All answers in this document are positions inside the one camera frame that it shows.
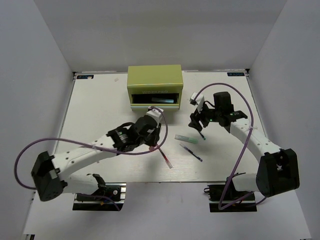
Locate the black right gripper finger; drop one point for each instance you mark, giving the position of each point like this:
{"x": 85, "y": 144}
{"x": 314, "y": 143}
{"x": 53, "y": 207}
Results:
{"x": 194, "y": 120}
{"x": 202, "y": 123}

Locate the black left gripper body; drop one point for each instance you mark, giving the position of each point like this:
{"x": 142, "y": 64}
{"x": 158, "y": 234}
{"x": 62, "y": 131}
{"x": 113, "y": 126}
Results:
{"x": 140, "y": 142}

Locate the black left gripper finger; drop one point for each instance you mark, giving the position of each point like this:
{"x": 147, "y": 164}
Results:
{"x": 156, "y": 136}
{"x": 150, "y": 141}

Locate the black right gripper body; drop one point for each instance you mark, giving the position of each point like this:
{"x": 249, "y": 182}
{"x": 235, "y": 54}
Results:
{"x": 211, "y": 114}

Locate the green highlighter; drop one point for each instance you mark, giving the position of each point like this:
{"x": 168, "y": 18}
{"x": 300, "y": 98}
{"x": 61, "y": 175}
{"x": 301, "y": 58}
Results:
{"x": 186, "y": 139}

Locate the blue highlighter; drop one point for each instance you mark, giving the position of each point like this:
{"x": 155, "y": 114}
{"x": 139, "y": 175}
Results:
{"x": 162, "y": 100}

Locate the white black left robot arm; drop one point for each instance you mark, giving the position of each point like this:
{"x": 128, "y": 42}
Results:
{"x": 54, "y": 174}

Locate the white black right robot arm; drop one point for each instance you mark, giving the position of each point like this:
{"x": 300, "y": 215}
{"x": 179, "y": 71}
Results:
{"x": 277, "y": 171}

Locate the red gel pen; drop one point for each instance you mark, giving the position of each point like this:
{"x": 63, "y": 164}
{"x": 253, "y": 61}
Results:
{"x": 165, "y": 158}

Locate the purple gel pen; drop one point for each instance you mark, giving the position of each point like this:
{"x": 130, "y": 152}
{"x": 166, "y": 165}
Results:
{"x": 191, "y": 152}

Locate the right blue table label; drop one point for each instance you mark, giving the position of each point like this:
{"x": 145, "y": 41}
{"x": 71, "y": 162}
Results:
{"x": 235, "y": 74}

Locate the blue table label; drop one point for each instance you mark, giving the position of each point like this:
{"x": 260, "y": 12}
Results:
{"x": 85, "y": 77}
{"x": 235, "y": 74}

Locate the green metal tool chest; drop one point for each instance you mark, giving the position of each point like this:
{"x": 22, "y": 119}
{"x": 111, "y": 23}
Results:
{"x": 154, "y": 81}

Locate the left blue table label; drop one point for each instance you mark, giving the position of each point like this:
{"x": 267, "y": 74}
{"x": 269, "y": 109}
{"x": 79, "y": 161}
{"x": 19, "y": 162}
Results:
{"x": 85, "y": 77}

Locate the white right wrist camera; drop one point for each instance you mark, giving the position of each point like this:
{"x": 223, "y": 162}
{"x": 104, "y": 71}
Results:
{"x": 197, "y": 100}

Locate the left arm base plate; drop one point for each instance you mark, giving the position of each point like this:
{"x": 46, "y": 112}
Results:
{"x": 110, "y": 198}

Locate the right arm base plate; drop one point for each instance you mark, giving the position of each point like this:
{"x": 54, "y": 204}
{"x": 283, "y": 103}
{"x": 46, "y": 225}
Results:
{"x": 214, "y": 192}

